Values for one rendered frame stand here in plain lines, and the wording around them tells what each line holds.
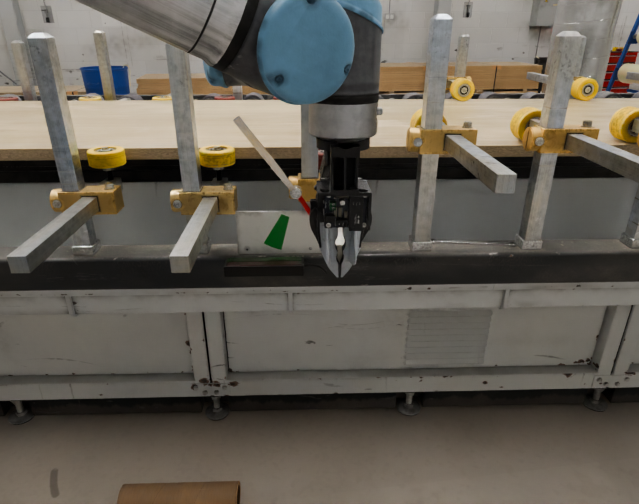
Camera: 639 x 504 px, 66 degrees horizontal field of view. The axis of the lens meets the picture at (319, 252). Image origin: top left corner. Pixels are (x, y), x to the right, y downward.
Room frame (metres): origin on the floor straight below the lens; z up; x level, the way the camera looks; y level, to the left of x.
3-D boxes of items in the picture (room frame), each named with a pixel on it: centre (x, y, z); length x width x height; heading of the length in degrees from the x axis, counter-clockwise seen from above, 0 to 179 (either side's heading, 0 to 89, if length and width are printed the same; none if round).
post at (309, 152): (1.01, 0.02, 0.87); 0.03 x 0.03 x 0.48; 2
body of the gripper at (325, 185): (0.64, -0.03, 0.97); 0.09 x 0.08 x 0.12; 1
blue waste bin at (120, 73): (6.30, 2.59, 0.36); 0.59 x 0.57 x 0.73; 7
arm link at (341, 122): (0.65, -0.03, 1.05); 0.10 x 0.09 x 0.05; 91
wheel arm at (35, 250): (0.90, 0.48, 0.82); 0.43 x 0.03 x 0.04; 2
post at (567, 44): (1.03, -0.48, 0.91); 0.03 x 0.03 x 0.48; 2
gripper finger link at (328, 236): (0.64, -0.02, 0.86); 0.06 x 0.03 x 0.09; 1
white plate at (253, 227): (0.99, 0.05, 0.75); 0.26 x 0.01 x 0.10; 92
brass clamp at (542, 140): (1.03, -0.50, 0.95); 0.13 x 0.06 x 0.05; 92
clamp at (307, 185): (1.01, 0.00, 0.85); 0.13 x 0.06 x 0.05; 92
